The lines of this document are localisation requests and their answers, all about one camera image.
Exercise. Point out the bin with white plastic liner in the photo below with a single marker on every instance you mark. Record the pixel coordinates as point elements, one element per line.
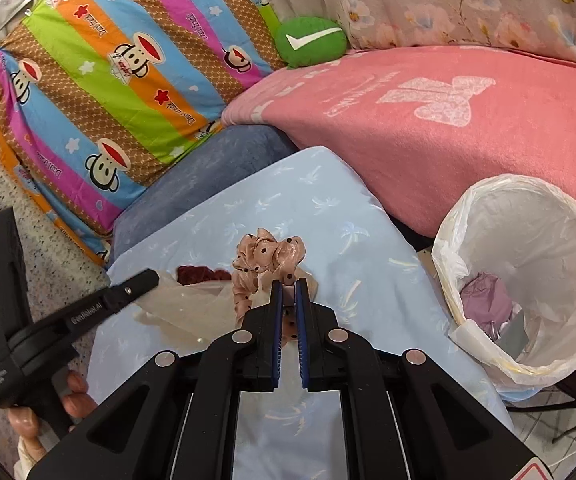
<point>543,240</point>

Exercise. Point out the wooden board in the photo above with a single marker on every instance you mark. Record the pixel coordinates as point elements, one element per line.
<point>425,260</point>

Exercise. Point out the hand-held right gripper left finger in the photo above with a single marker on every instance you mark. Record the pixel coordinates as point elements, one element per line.
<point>276,340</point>

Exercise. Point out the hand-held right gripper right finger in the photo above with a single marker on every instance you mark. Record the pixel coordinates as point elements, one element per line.
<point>301,340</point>

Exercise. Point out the light blue patterned cloth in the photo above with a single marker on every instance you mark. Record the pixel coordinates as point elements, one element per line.
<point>328,210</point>

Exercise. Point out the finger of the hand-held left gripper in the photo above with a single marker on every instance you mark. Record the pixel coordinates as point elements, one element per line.
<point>133,287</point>

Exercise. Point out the grey wrapper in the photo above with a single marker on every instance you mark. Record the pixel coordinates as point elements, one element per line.
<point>515,335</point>

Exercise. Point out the speckled grey blanket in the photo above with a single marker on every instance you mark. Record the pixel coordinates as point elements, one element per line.
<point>63,260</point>

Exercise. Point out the blue-grey cushion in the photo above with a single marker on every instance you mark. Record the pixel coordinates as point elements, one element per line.
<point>208,170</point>

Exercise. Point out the pink blanket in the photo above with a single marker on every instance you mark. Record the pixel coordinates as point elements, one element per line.
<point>443,150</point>

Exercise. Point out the dark red scrunchie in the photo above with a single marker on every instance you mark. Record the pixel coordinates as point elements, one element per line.
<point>193,275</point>

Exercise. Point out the green round cushion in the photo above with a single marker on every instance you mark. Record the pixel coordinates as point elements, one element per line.
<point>318,56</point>

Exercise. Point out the person's left hand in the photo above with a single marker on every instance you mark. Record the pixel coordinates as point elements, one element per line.
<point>77,400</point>

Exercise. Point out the pink dotted scrunchie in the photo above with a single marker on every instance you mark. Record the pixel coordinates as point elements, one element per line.
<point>258,260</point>

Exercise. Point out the colourful striped monkey pillow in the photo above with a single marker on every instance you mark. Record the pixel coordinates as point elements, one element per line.
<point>118,85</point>

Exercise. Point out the light blue plastic bag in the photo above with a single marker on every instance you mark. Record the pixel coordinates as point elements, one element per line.
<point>515,395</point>

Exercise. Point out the grey floral sheet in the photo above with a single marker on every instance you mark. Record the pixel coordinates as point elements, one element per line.
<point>443,10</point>

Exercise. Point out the black stand base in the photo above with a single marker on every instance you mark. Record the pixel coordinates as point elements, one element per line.
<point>575,386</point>

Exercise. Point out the mauve plastic bag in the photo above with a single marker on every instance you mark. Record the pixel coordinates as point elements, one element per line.
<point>488,300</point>

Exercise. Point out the translucent beige plastic bag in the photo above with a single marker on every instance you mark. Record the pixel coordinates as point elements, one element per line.
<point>193,305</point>

